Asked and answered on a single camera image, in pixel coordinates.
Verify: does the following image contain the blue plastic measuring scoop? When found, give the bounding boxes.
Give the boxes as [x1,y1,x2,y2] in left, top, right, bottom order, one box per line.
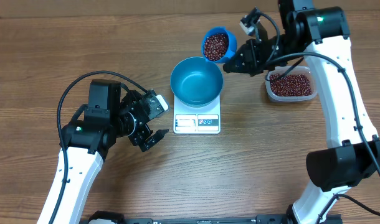
[202,27,237,63]

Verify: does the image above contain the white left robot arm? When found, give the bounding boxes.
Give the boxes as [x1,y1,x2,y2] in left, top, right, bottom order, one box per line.
[38,79,169,223]

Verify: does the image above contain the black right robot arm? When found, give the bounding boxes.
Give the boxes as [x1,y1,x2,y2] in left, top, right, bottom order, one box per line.
[223,1,380,223]

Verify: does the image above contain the red beans in scoop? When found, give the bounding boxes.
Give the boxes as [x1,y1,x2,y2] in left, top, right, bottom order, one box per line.
[203,33,229,61]

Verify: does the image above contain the white digital kitchen scale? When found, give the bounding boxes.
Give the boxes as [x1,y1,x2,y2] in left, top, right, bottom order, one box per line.
[173,96,221,134]

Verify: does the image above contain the teal metal bowl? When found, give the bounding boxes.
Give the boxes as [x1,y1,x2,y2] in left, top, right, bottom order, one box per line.
[170,57,224,108]

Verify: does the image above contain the clear plastic container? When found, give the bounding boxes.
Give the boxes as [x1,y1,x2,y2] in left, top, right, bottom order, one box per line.
[265,66,318,103]

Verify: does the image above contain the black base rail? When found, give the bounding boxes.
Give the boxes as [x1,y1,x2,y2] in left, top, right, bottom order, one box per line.
[79,211,296,224]

